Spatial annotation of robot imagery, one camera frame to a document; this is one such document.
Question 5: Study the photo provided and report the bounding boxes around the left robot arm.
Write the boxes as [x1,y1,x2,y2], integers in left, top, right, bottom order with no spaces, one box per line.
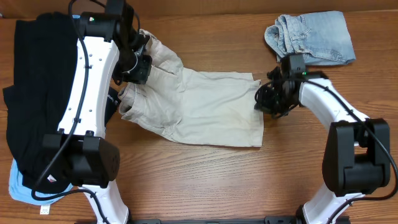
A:
[36,0,152,223]

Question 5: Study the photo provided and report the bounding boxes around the light blue t-shirt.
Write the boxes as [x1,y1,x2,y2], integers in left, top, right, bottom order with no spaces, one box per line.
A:
[3,12,78,205]

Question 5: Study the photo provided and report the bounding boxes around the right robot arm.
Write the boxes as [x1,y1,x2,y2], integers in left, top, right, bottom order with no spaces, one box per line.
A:
[254,54,397,224]

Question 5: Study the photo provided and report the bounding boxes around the black garment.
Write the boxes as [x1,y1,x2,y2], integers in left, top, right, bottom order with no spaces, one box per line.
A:
[3,12,120,194]

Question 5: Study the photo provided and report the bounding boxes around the beige khaki shorts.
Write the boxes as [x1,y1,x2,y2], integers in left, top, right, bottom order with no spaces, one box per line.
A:
[118,29,264,147]

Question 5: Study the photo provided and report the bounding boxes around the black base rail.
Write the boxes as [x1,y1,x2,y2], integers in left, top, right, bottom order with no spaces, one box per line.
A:
[74,215,351,224]

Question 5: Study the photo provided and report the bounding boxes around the folded light blue jeans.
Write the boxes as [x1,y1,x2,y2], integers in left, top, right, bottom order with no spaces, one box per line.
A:
[264,11,356,66]

